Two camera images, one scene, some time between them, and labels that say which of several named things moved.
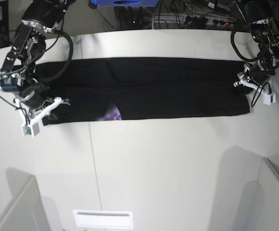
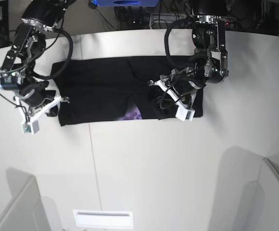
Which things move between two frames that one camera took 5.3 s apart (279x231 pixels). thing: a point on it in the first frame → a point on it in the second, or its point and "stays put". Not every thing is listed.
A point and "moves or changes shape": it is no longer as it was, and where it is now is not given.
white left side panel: (26, 211) stays put
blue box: (126, 3) stays put
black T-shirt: (111, 89) moves or changes shape
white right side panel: (268, 204) stays put
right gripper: (259, 78) → (185, 82)
